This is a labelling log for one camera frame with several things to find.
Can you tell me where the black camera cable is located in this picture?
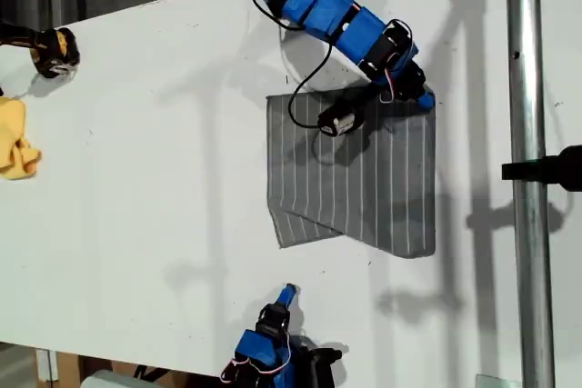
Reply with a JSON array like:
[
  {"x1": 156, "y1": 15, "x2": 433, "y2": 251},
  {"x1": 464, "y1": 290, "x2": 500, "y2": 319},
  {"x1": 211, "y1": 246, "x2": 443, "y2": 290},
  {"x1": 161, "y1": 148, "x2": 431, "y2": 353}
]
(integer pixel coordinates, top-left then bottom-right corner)
[{"x1": 251, "y1": 0, "x2": 333, "y2": 130}]

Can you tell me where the yellow cloth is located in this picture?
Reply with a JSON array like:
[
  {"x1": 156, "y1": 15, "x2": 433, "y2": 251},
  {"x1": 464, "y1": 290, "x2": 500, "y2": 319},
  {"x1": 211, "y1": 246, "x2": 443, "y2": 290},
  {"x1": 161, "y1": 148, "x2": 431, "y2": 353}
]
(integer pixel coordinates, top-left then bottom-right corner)
[{"x1": 0, "y1": 95, "x2": 43, "y2": 181}]

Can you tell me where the steel post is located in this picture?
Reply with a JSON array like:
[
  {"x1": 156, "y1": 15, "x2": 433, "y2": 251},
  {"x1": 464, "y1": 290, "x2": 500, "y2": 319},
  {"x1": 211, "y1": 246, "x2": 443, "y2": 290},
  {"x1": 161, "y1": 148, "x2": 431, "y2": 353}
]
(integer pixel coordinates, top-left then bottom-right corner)
[{"x1": 504, "y1": 0, "x2": 557, "y2": 388}]

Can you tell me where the grey white-striped towel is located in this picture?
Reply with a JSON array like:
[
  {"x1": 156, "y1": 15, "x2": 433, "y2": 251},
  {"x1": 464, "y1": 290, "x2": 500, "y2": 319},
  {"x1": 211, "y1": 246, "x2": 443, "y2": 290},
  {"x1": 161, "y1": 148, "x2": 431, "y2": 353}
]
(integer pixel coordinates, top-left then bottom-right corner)
[{"x1": 265, "y1": 85, "x2": 437, "y2": 260}]

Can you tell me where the white table leg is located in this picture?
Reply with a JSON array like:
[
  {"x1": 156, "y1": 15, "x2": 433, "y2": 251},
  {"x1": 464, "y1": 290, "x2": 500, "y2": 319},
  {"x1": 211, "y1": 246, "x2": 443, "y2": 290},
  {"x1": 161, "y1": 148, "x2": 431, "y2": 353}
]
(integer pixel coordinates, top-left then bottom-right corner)
[{"x1": 35, "y1": 349, "x2": 58, "y2": 383}]

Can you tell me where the brown cardboard box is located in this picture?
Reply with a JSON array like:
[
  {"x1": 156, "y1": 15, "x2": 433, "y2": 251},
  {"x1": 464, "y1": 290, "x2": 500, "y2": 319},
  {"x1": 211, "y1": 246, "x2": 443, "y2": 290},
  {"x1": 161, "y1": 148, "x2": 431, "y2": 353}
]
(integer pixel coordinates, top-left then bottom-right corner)
[{"x1": 54, "y1": 351, "x2": 228, "y2": 388}]

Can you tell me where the black post clamp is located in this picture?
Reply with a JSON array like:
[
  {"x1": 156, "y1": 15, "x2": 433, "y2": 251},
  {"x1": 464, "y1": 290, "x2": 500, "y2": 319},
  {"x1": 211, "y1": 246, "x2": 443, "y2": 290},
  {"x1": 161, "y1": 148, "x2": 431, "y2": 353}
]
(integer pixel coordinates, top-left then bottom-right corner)
[{"x1": 502, "y1": 144, "x2": 582, "y2": 193}]

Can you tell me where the white plastic container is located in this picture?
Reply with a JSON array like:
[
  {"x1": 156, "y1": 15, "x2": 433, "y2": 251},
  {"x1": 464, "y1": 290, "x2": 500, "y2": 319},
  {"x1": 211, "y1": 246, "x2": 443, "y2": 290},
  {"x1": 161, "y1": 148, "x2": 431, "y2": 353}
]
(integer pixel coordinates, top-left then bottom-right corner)
[{"x1": 81, "y1": 368, "x2": 137, "y2": 388}]

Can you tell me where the black silver gripper camera box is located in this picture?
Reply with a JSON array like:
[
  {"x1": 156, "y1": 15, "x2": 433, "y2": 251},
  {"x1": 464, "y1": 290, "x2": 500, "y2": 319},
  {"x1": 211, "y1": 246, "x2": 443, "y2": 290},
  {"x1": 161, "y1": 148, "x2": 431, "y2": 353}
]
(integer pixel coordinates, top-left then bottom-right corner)
[{"x1": 316, "y1": 104, "x2": 366, "y2": 138}]

